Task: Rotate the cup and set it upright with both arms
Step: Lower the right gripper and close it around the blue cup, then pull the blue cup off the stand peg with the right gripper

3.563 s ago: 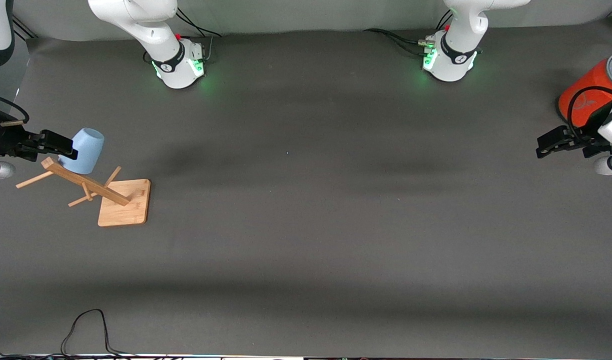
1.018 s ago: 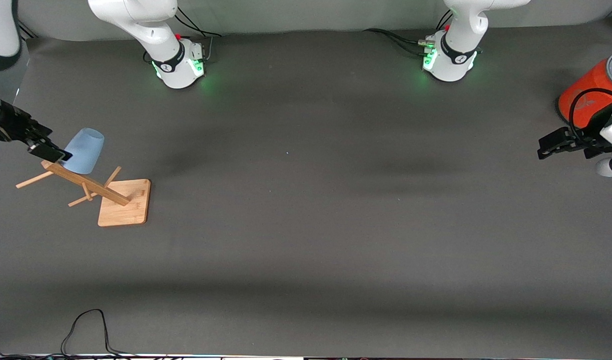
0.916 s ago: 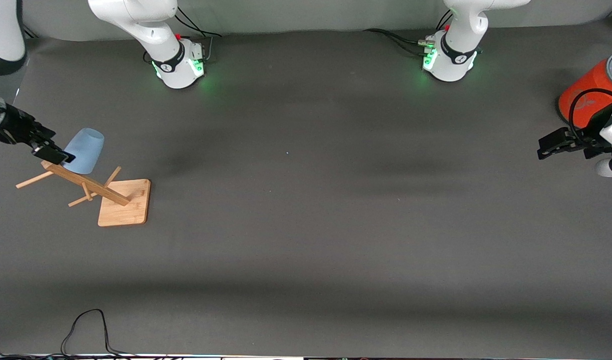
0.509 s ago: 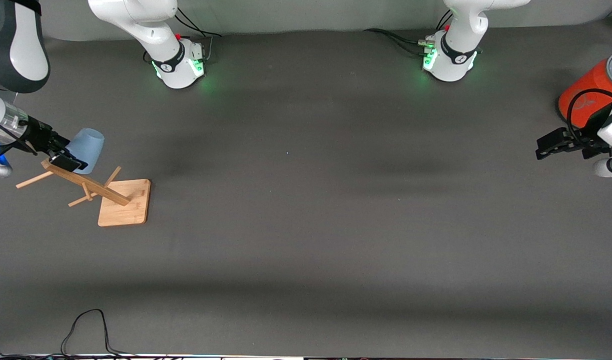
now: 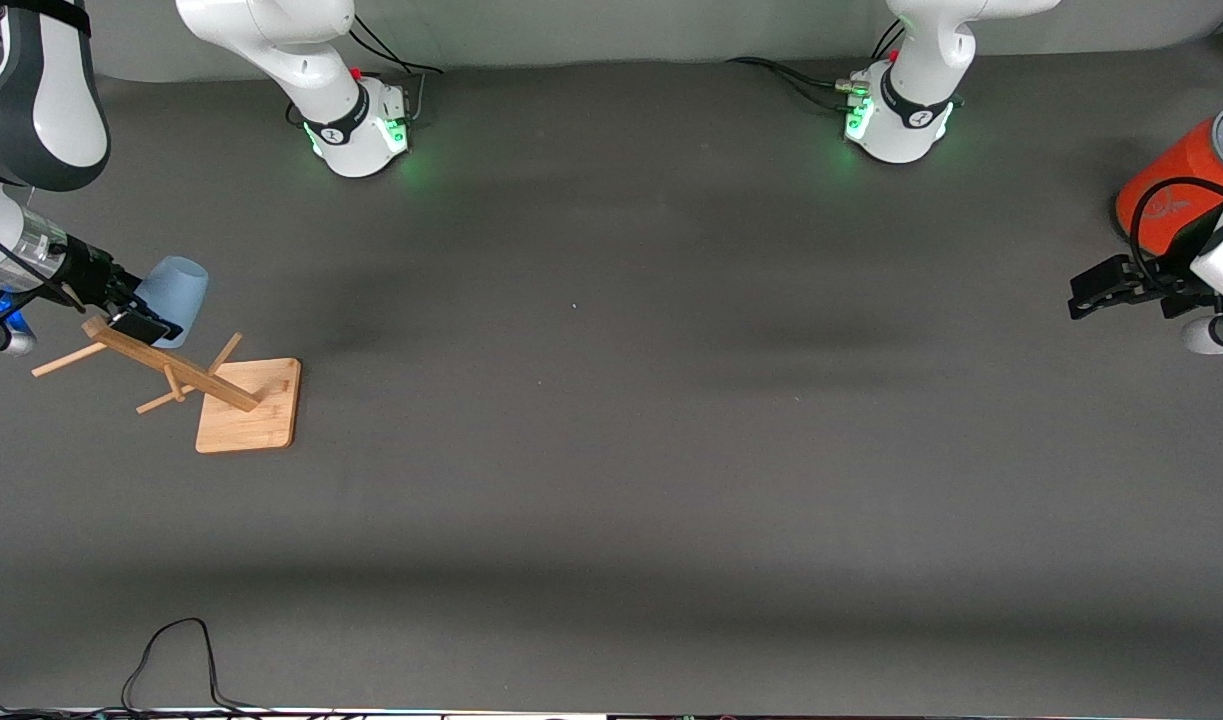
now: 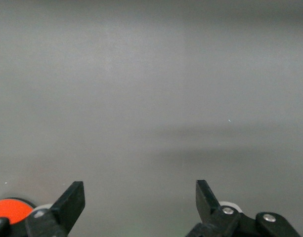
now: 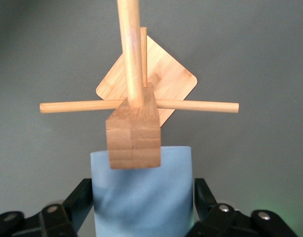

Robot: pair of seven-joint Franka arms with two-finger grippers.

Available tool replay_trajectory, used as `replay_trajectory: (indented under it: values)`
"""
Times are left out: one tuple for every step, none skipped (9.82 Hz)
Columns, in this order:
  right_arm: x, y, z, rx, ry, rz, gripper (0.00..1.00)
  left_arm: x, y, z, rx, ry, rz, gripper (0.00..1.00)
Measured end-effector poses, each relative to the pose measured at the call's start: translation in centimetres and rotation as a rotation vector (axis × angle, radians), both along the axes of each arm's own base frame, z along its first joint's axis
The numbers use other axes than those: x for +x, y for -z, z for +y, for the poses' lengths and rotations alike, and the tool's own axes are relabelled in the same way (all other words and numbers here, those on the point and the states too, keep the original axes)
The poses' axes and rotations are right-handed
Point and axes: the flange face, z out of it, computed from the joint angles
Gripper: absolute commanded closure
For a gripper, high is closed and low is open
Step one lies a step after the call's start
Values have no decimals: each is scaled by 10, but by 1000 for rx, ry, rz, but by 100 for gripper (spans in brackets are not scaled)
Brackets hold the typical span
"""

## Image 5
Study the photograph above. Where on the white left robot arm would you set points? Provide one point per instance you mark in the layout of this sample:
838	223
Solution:
911	100

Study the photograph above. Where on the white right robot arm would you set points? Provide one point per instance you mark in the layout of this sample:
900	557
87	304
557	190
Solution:
301	50

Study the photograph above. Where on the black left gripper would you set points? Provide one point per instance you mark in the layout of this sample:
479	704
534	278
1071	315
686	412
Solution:
1167	275

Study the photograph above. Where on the light blue cup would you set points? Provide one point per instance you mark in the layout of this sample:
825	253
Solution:
179	290

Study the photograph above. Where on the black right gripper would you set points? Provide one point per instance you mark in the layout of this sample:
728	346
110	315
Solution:
88	272

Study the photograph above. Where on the wooden mug tree rack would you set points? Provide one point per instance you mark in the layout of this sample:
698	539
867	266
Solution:
246	405

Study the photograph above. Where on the orange cylindrical can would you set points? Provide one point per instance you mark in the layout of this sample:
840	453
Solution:
1166	190

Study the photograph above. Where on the dark grey table mat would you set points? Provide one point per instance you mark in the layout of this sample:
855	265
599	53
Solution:
611	500

